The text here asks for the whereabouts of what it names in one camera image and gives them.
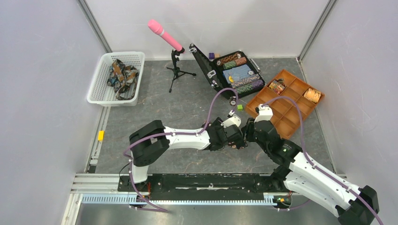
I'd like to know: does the black floral tie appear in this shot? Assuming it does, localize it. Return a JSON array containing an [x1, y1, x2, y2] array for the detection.
[[228, 142, 237, 149]]

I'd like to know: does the rolled dark patterned tie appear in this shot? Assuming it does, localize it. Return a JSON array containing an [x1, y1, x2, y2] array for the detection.
[[268, 78, 286, 95]]

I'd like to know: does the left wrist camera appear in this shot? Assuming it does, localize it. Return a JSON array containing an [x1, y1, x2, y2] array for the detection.
[[221, 110, 242, 128]]

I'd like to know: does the white plastic basket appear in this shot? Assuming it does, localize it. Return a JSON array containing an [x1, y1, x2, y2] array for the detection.
[[86, 51, 145, 107]]

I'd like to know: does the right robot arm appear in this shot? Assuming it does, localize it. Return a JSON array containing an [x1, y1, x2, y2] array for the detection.
[[242, 118, 381, 225]]

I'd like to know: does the rolled tan patterned tie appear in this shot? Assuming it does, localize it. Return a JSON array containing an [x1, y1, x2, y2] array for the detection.
[[303, 88, 322, 104]]

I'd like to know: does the yellow block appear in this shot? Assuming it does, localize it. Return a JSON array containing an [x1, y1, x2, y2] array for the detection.
[[97, 130, 105, 141]]

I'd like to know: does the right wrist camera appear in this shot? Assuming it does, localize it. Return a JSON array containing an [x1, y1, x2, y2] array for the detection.
[[254, 104, 273, 123]]

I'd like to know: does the orange compartment tray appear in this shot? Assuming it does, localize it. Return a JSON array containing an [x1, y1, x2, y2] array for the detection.
[[245, 69, 324, 139]]

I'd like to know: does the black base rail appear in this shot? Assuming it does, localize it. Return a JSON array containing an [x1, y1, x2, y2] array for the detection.
[[117, 173, 289, 201]]

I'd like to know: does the pink microphone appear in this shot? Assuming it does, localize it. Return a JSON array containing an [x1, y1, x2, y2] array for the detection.
[[147, 19, 185, 53]]

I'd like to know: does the black tripod stand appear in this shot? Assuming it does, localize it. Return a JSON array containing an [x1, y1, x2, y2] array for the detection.
[[166, 48, 197, 93]]

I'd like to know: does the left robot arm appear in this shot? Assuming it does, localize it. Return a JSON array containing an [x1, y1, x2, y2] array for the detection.
[[124, 116, 247, 191]]

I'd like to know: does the loose poker chip stack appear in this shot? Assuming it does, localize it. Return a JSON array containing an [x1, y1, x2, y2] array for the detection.
[[229, 96, 237, 106]]

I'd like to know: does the dark blue patterned tie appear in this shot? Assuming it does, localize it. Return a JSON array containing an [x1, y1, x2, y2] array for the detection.
[[107, 59, 139, 100]]

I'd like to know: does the black poker chip case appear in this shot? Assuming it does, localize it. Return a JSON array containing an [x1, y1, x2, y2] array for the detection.
[[189, 43, 265, 98]]

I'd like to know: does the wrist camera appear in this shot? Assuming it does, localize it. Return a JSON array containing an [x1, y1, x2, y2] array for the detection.
[[221, 110, 242, 128], [254, 104, 273, 123]]

